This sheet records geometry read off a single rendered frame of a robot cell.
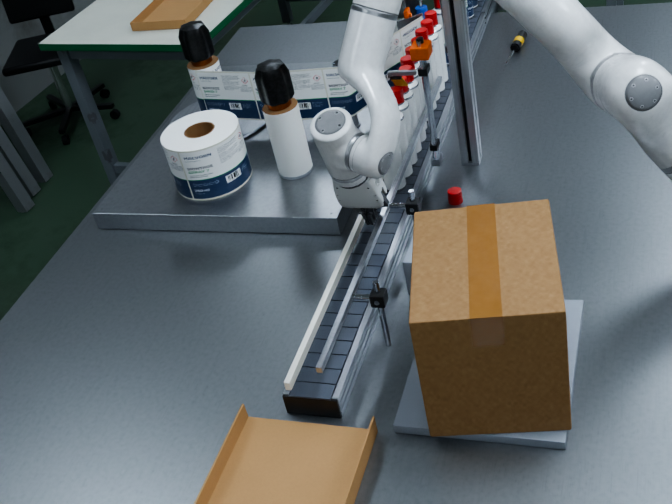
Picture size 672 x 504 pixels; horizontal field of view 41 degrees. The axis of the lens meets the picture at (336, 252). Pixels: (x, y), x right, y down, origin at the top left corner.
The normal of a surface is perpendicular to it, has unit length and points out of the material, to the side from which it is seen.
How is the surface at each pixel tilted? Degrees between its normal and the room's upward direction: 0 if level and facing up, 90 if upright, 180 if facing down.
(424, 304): 0
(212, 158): 90
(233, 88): 90
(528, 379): 90
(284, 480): 0
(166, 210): 0
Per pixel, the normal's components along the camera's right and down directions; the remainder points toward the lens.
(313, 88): -0.22, 0.62
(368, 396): -0.18, -0.78
